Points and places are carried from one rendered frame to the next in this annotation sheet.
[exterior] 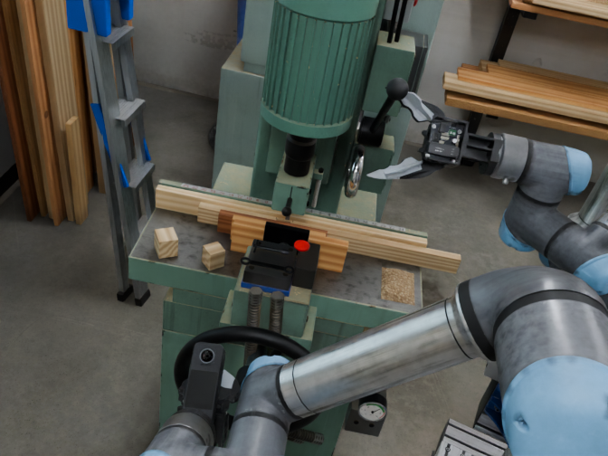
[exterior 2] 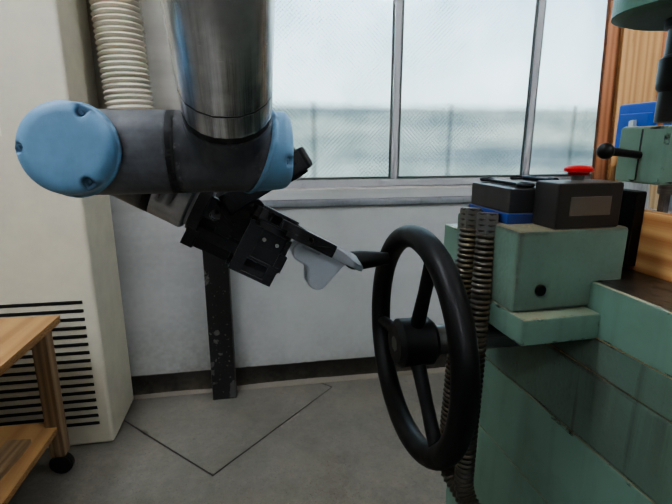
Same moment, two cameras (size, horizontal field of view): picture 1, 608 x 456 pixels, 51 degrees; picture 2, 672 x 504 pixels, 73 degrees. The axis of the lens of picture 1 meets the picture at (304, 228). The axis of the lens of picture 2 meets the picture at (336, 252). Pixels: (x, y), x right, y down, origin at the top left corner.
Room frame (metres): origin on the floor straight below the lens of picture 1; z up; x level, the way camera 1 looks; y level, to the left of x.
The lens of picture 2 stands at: (0.55, -0.44, 1.05)
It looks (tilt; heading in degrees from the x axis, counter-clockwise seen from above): 14 degrees down; 77
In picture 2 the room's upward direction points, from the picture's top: straight up
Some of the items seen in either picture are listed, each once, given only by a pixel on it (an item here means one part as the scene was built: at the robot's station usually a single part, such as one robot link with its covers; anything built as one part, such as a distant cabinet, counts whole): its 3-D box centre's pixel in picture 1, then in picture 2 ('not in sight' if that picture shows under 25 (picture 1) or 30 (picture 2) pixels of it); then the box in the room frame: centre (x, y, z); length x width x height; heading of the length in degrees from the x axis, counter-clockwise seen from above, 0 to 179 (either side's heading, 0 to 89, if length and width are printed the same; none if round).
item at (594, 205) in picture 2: (281, 263); (539, 196); (0.90, 0.03, 0.99); 0.13 x 0.11 x 0.06; 90
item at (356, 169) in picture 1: (355, 171); not in sight; (1.22, -0.09, 1.02); 0.12 x 0.03 x 0.12; 0
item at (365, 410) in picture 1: (371, 408); not in sight; (0.88, -0.22, 0.65); 0.06 x 0.04 x 0.08; 90
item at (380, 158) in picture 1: (369, 161); not in sight; (1.28, -0.12, 1.02); 0.09 x 0.07 x 0.12; 90
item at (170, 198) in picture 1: (289, 223); not in sight; (1.11, 0.03, 0.93); 0.60 x 0.02 x 0.05; 90
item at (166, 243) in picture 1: (166, 242); not in sight; (0.97, 0.27, 0.92); 0.04 x 0.04 x 0.04; 31
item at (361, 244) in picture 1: (327, 238); not in sight; (1.09, -0.06, 0.92); 0.58 x 0.02 x 0.04; 90
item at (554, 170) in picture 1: (550, 169); not in sight; (0.94, -0.38, 1.27); 0.11 x 0.08 x 0.09; 90
